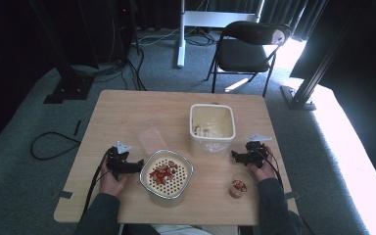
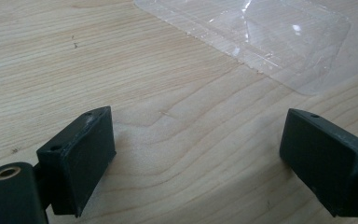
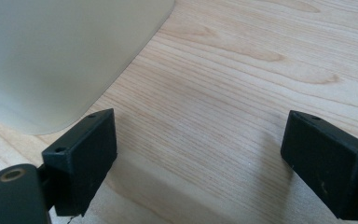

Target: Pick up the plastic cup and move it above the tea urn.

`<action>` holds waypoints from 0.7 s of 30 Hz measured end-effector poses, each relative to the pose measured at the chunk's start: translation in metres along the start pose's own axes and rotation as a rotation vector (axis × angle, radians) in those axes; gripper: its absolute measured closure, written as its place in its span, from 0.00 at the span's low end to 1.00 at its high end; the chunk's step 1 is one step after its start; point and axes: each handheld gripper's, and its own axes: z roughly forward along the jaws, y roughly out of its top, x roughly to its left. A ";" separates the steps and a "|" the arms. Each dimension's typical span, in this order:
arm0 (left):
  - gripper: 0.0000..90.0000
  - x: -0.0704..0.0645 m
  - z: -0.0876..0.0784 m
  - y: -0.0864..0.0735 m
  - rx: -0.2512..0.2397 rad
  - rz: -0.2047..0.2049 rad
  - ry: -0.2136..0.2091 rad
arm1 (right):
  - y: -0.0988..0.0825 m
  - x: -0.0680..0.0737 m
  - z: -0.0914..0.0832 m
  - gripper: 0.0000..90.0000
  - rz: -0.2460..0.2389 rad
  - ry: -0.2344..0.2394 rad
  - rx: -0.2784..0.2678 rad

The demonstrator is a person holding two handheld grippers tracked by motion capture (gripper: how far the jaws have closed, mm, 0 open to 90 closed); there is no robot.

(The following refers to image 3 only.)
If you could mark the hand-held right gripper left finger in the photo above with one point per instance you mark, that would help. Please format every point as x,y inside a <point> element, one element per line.
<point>80,161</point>

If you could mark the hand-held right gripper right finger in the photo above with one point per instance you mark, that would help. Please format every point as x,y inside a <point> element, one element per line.
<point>329,168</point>

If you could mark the white plastic bin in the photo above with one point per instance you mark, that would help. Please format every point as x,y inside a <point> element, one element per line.
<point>43,62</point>

